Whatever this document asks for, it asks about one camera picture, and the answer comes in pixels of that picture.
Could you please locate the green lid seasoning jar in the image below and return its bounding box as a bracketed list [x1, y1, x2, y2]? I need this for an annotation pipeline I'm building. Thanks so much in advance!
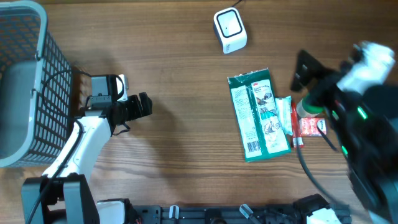
[295, 94, 324, 118]

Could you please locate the pink Kleenex tissue pack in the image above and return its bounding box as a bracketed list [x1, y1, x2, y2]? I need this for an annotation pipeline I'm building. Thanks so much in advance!
[299, 118, 327, 136]

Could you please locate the mint green wipes sachet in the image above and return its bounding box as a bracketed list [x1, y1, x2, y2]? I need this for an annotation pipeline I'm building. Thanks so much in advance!
[275, 96, 293, 136]

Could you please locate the red Nescafe coffee stick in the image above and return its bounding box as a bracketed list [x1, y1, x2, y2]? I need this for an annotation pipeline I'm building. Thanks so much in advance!
[291, 102, 304, 149]

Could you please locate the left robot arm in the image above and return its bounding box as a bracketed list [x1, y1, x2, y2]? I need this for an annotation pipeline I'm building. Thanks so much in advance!
[21, 75, 152, 223]

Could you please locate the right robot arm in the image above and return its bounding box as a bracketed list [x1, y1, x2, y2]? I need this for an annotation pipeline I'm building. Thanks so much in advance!
[290, 42, 397, 223]

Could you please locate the white barcode scanner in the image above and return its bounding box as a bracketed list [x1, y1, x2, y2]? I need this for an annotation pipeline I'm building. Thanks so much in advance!
[213, 7, 248, 54]

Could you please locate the grey plastic mesh basket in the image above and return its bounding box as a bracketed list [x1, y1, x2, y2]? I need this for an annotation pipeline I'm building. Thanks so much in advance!
[1, 1, 73, 167]

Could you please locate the left camera black cable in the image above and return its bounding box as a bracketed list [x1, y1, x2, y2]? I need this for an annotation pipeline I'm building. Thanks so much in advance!
[26, 70, 93, 224]

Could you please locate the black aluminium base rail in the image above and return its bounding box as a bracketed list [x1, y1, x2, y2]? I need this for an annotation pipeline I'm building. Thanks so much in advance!
[134, 204, 308, 224]

